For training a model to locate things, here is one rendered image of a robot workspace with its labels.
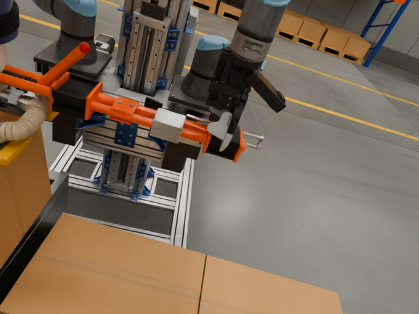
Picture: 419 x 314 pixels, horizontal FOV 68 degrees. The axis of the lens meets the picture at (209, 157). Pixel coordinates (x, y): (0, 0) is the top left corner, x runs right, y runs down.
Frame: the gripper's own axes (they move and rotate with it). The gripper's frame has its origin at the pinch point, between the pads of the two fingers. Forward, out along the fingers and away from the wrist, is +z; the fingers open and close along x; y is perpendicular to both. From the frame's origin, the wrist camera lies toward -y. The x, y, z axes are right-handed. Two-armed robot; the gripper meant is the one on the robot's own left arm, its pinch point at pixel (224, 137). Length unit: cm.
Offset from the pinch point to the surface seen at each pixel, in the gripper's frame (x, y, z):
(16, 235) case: 2, 51, 55
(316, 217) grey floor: -120, -118, 122
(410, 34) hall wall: -872, -537, 33
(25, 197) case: -5, 52, 45
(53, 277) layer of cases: 7, 37, 66
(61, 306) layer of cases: 15, 31, 66
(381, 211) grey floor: -154, -194, 122
